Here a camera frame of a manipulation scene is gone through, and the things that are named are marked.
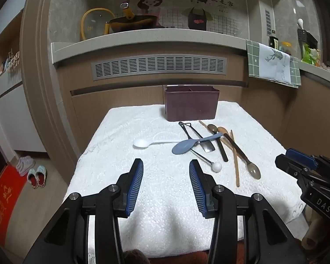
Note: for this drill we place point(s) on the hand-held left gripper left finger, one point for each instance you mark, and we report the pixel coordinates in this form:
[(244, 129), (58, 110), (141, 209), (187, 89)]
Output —
[(134, 188)]

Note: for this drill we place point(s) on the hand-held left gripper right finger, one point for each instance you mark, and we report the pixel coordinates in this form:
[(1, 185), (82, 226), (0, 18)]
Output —
[(198, 188)]

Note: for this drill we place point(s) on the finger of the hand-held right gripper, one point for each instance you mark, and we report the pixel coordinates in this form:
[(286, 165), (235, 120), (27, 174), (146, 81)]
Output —
[(287, 166), (302, 158)]

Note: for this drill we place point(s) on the metal stirrer with white ball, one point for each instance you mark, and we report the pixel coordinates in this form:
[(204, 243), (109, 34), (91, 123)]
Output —
[(217, 167)]

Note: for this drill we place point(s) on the translucent brown long spoon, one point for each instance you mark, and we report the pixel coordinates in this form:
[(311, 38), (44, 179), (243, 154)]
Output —
[(253, 171)]

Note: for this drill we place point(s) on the shovel-shaped metal spoon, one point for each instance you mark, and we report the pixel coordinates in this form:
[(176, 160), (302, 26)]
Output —
[(209, 147)]

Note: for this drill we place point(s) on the wooden chopstick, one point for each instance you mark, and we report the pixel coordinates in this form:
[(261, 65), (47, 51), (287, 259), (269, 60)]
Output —
[(235, 165), (204, 125)]

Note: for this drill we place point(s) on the blue plastic rice scoop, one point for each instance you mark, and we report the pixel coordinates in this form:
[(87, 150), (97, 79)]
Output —
[(183, 146)]

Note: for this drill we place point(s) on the white plastic spoon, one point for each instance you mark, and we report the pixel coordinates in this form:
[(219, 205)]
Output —
[(141, 143)]

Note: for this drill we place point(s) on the light wooden spoon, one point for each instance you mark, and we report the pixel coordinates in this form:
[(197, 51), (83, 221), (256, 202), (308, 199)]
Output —
[(222, 130)]

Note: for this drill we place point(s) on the maroon plastic utensil holder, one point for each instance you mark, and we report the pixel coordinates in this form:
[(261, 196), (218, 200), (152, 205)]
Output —
[(191, 104)]

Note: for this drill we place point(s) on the person's right hand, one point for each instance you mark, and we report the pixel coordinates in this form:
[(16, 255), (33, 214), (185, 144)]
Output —
[(312, 229)]

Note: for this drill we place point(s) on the white textured towel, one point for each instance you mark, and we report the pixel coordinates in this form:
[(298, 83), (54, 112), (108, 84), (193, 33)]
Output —
[(159, 187)]

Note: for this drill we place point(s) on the patterned green slippers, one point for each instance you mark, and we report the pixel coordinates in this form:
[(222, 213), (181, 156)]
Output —
[(37, 177)]

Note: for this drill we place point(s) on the green checked dish towel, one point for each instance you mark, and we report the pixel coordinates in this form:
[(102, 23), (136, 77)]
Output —
[(275, 63)]

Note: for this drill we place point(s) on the green packet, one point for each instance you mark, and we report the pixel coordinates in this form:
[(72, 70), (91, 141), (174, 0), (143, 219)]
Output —
[(310, 55)]

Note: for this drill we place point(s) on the jar with yellow lid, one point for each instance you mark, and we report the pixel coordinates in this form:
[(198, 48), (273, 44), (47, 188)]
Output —
[(286, 48)]

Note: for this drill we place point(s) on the white shoes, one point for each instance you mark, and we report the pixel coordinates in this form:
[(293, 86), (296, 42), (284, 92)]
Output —
[(24, 165)]

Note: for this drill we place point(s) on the dark sauce bottle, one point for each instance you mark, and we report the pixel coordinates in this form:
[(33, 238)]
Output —
[(273, 41)]

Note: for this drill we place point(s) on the black utensil rack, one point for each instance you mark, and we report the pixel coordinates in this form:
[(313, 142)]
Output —
[(305, 35)]

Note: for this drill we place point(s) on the grey ventilation grille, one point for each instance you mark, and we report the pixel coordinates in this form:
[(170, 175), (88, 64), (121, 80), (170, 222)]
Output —
[(159, 66)]

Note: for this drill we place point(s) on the red floor mat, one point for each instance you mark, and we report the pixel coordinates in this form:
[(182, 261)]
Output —
[(4, 203)]

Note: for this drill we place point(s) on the white ladle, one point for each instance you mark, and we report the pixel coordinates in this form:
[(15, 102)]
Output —
[(300, 22)]

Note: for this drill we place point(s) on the glass lid with yellow rim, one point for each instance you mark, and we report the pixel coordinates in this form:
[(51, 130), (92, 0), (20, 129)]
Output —
[(95, 23)]

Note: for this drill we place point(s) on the shelf clutter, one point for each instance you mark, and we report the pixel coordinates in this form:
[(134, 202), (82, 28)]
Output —
[(9, 62)]

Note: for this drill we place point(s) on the white wall box with vent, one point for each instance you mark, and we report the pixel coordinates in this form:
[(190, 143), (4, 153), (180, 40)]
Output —
[(267, 18)]

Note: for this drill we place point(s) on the cartoon couple wall sticker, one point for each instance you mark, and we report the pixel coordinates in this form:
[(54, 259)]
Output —
[(187, 8)]

